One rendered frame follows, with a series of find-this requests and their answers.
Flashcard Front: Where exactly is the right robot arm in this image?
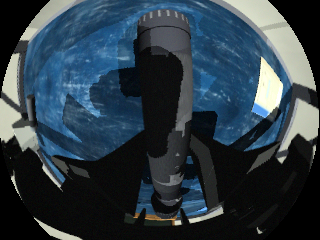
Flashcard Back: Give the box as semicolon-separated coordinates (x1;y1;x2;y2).
1;132;23;177

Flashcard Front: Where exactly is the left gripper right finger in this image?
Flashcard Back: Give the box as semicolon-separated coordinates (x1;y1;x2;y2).
189;128;281;212

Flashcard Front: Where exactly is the black metal support frame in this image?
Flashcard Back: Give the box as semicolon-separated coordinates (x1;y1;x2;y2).
1;40;319;158

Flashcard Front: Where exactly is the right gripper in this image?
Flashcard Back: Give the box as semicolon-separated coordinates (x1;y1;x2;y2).
134;208;190;225

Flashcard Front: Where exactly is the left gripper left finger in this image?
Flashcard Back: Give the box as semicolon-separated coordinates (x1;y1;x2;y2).
51;130;147;217

